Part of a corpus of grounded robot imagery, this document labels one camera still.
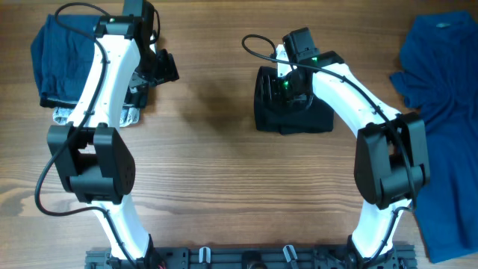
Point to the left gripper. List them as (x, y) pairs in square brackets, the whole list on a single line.
[(168, 72)]

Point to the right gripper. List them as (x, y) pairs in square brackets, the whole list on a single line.
[(269, 84)]

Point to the black polo shirt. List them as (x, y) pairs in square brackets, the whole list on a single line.
[(318, 117)]

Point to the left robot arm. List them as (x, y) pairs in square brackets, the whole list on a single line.
[(90, 156)]

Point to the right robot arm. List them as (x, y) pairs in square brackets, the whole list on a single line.
[(391, 162)]

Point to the folded light grey garment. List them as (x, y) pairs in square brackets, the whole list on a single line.
[(128, 116)]

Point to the folded dark blue garment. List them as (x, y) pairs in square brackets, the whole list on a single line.
[(62, 59)]

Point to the blue polo shirt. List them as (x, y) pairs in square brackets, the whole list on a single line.
[(439, 78)]

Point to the right grey rail clip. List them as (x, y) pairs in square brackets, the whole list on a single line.
[(290, 256)]

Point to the grey rail clip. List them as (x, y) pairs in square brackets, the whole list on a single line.
[(204, 255), (290, 256)]

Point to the left grey rail clip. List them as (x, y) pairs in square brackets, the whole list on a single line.
[(204, 255)]

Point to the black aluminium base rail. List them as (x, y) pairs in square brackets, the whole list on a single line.
[(231, 258)]

